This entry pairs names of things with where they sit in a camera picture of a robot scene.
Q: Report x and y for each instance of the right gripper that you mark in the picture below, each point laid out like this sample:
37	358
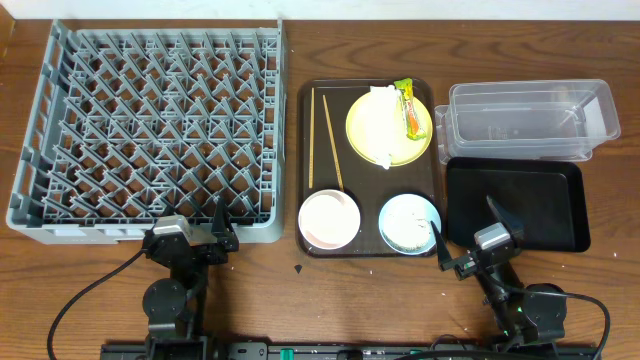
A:
466	268

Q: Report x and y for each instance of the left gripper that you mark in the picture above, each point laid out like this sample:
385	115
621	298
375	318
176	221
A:
198	250

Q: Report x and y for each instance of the light blue bowl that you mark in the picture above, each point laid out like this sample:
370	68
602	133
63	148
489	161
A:
407	222

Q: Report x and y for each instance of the wooden chopstick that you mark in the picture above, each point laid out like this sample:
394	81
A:
333	145
311	140

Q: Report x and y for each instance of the green orange snack wrapper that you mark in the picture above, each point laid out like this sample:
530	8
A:
414	130

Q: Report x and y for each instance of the white napkin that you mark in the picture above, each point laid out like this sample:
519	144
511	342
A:
380	111

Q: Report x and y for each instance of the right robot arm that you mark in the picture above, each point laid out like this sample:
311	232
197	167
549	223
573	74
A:
532	315

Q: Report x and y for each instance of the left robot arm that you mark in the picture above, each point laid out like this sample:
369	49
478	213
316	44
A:
175	305

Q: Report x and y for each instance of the black rectangular tray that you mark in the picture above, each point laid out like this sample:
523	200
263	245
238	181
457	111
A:
547	197

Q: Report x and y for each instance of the pink white bowl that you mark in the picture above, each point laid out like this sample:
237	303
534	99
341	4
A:
329	219

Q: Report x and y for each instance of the yellow round plate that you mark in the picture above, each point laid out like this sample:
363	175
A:
405	150

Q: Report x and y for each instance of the dark brown serving tray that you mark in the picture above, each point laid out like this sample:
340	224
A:
369	185

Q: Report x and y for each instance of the clear plastic bin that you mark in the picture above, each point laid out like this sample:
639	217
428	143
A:
562	120

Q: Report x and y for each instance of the grey plastic dish rack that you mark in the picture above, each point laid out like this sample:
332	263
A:
128	125

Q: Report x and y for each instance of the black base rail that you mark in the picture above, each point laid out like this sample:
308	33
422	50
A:
263	351

